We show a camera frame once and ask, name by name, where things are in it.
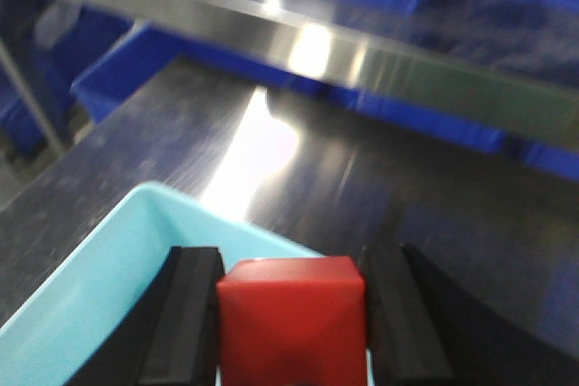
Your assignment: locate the light blue plastic tub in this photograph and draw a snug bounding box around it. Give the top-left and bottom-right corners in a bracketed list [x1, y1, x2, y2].
[1, 182, 318, 385]

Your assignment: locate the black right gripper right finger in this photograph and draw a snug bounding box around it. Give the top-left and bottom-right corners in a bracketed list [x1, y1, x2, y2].
[361, 243, 578, 385]

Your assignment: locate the blue bin behind table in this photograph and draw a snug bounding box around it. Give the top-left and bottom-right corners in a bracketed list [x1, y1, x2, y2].
[70, 24, 506, 155]

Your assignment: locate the red cube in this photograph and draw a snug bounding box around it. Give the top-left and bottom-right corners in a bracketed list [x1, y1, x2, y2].
[216, 257, 368, 385]

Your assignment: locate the steel shelf rail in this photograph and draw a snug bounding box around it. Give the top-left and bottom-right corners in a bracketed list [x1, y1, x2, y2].
[75, 0, 578, 149]

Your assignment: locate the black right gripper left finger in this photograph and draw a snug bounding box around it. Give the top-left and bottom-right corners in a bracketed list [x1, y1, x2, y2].
[74, 247, 224, 385]

